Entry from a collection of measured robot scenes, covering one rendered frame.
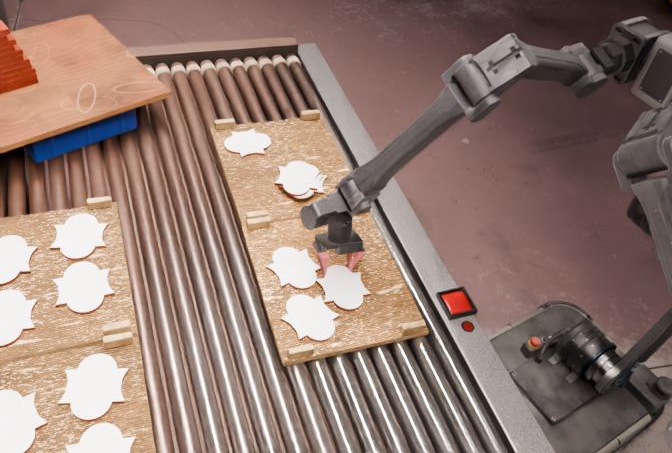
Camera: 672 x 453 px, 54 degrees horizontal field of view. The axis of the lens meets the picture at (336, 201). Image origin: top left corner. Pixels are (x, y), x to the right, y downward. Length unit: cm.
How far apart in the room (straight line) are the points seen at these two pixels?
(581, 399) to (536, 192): 138
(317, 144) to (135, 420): 96
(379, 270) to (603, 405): 114
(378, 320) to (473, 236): 167
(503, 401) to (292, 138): 95
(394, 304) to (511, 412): 35
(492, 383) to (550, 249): 177
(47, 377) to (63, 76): 91
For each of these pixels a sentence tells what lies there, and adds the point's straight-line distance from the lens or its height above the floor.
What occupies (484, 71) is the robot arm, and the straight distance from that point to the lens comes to 124.
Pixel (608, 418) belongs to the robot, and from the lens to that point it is 250.
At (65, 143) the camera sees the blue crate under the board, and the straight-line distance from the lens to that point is 193.
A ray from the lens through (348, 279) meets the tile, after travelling 159.
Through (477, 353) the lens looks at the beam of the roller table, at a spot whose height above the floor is 91.
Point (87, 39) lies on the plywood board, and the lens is 220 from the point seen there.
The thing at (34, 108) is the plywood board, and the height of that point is 104.
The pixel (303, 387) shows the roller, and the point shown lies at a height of 92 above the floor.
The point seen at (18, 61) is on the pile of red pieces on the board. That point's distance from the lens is 198.
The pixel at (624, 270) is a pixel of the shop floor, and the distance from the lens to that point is 335.
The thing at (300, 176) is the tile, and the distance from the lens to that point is 179.
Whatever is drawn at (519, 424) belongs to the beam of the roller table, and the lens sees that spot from 152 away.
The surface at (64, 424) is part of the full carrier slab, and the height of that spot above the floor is 94.
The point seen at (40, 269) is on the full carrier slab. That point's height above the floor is 94.
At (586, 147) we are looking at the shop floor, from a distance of 399.
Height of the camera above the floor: 216
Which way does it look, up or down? 44 degrees down
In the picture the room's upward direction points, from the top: 10 degrees clockwise
